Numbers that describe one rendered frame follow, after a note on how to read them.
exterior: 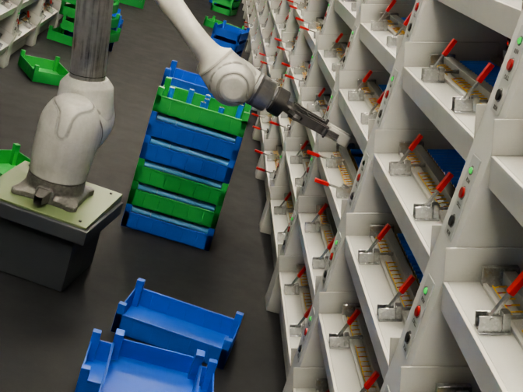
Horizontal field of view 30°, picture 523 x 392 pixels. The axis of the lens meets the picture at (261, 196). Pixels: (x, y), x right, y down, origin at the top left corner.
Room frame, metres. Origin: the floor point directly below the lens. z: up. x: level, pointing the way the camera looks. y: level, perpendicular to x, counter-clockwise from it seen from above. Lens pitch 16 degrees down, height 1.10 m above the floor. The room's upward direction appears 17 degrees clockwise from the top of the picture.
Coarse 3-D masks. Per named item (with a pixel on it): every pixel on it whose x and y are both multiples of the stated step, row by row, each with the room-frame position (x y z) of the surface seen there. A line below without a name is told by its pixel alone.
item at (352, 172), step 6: (342, 150) 2.61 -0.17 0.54; (342, 156) 2.57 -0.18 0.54; (348, 156) 2.55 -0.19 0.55; (348, 162) 2.49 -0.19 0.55; (342, 168) 2.48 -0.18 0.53; (348, 168) 2.44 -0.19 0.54; (354, 168) 2.43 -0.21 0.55; (348, 174) 2.42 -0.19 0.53; (354, 174) 2.38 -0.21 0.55; (354, 180) 2.32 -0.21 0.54; (348, 186) 2.32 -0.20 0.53
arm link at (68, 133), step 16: (64, 96) 2.49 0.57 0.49; (80, 96) 2.52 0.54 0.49; (48, 112) 2.45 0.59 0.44; (64, 112) 2.44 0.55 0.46; (80, 112) 2.45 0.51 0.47; (96, 112) 2.50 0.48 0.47; (48, 128) 2.43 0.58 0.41; (64, 128) 2.43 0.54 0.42; (80, 128) 2.44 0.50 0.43; (96, 128) 2.48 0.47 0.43; (48, 144) 2.42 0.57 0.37; (64, 144) 2.42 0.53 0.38; (80, 144) 2.44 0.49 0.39; (96, 144) 2.51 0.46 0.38; (32, 160) 2.46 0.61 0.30; (48, 160) 2.42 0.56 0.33; (64, 160) 2.42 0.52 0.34; (80, 160) 2.45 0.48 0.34; (48, 176) 2.43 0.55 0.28; (64, 176) 2.43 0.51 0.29; (80, 176) 2.47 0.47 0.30
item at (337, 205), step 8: (320, 136) 2.68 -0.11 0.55; (352, 136) 2.69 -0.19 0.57; (320, 144) 2.68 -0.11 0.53; (328, 144) 2.68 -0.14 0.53; (336, 144) 2.67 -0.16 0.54; (352, 144) 2.67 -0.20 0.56; (320, 152) 2.67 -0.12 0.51; (328, 152) 2.68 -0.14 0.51; (336, 152) 2.67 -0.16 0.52; (320, 160) 2.61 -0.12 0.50; (320, 168) 2.60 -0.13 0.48; (328, 168) 2.51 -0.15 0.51; (336, 168) 2.52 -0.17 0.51; (328, 176) 2.44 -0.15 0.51; (336, 176) 2.44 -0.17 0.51; (344, 176) 2.44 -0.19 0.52; (336, 184) 2.36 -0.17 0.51; (328, 192) 2.36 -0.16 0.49; (328, 200) 2.35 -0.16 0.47; (336, 200) 2.23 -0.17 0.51; (344, 200) 2.08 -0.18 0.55; (336, 208) 2.17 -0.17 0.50; (344, 208) 2.08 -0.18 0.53; (336, 216) 2.17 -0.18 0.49; (336, 224) 2.16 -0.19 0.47
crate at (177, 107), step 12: (168, 84) 3.19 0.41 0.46; (156, 96) 3.01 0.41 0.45; (180, 96) 3.20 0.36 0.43; (204, 96) 3.21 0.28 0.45; (156, 108) 3.01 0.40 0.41; (168, 108) 3.01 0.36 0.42; (180, 108) 3.01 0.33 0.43; (192, 108) 3.01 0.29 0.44; (204, 108) 3.01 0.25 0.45; (216, 108) 3.21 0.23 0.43; (228, 108) 3.21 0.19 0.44; (192, 120) 3.01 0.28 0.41; (204, 120) 3.01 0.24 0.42; (216, 120) 3.01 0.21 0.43; (228, 120) 3.02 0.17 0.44; (240, 120) 3.02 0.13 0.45; (228, 132) 3.02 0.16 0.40; (240, 132) 3.02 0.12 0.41
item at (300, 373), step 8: (296, 368) 1.98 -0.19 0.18; (304, 368) 1.99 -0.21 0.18; (312, 368) 1.99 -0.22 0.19; (320, 368) 1.99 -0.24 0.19; (296, 376) 1.98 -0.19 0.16; (304, 376) 1.99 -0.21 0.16; (312, 376) 1.99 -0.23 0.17; (320, 376) 1.99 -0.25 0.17; (296, 384) 1.99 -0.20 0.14; (304, 384) 1.99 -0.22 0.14; (312, 384) 1.99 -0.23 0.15; (320, 384) 1.97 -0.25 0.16
